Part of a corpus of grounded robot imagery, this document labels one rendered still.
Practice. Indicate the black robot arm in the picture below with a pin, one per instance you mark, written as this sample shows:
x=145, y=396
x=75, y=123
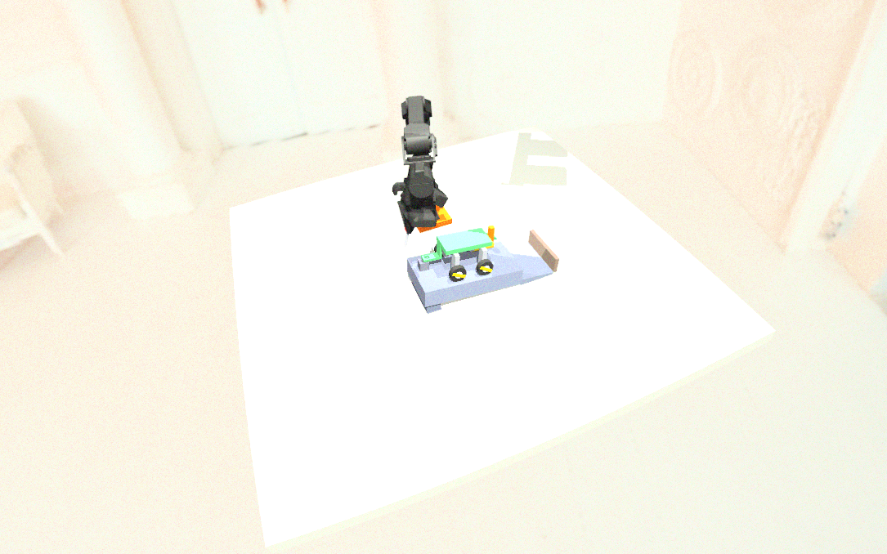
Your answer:
x=417, y=140

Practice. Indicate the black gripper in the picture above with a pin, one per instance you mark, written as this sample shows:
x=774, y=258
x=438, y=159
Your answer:
x=413, y=213

